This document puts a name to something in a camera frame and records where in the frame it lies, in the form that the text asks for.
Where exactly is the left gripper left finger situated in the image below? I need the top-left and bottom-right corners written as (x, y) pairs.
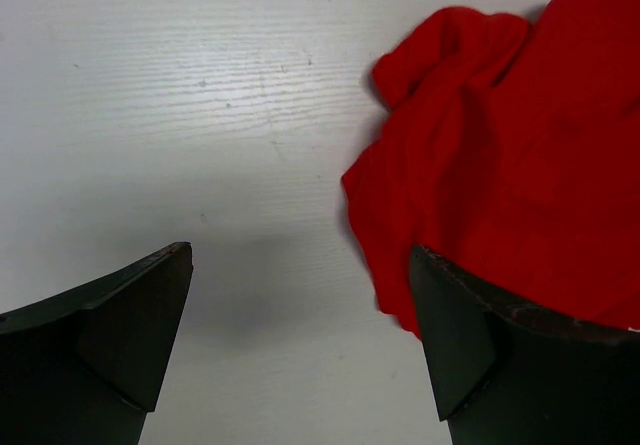
top-left (1, 242), bottom-right (193, 444)

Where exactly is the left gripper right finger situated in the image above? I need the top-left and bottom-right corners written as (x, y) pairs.
top-left (409, 246), bottom-right (639, 444)

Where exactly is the red t shirt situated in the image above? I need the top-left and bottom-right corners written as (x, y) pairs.
top-left (342, 0), bottom-right (639, 333)

